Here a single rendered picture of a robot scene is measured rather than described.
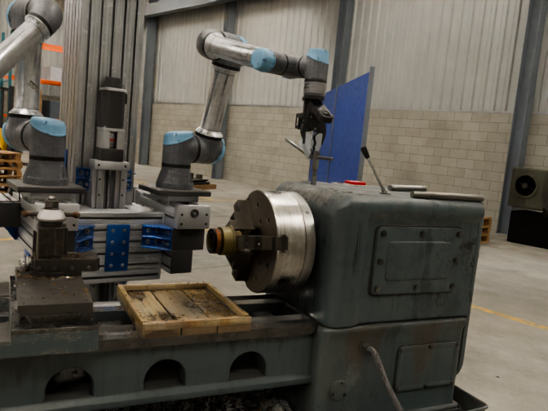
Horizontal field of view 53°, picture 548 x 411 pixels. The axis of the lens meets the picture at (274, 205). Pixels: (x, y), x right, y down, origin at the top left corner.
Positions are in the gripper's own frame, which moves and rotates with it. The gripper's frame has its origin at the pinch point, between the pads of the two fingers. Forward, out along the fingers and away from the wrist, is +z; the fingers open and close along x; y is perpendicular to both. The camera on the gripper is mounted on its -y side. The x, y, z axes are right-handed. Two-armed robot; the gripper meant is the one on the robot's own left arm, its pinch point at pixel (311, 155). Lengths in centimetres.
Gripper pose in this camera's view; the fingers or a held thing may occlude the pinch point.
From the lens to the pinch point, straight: 186.3
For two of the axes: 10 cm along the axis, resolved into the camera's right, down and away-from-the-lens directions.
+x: -8.9, -0.3, -4.5
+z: -0.9, 9.9, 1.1
